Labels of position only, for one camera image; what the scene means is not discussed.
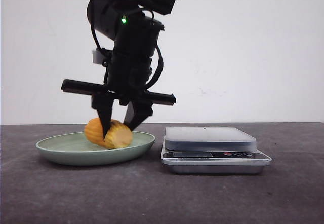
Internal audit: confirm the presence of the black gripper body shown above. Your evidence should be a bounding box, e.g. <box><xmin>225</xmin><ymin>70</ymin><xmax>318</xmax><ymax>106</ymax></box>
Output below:
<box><xmin>61</xmin><ymin>48</ymin><xmax>176</xmax><ymax>105</ymax></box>

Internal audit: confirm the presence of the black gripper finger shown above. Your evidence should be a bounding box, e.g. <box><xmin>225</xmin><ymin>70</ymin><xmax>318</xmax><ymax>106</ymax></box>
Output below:
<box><xmin>124</xmin><ymin>101</ymin><xmax>153</xmax><ymax>131</ymax></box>
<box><xmin>92</xmin><ymin>94</ymin><xmax>114</xmax><ymax>139</ymax></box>

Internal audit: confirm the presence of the yellow corn cob piece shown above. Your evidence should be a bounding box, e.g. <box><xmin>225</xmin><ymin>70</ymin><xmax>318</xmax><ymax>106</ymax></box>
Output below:
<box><xmin>84</xmin><ymin>118</ymin><xmax>133</xmax><ymax>149</ymax></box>

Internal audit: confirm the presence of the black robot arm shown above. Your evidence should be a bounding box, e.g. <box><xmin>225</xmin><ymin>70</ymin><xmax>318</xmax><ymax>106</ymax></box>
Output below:
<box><xmin>61</xmin><ymin>0</ymin><xmax>176</xmax><ymax>136</ymax></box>

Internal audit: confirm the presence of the green oval plate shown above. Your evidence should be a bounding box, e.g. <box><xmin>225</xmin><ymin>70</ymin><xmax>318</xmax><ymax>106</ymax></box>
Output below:
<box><xmin>35</xmin><ymin>131</ymin><xmax>155</xmax><ymax>166</ymax></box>

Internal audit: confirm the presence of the silver digital kitchen scale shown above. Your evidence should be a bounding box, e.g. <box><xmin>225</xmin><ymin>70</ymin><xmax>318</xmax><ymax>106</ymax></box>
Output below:
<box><xmin>161</xmin><ymin>126</ymin><xmax>272</xmax><ymax>174</ymax></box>

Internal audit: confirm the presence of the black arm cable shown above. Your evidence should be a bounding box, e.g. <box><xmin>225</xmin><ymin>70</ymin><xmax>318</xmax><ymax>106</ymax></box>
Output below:
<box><xmin>145</xmin><ymin>8</ymin><xmax>165</xmax><ymax>91</ymax></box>

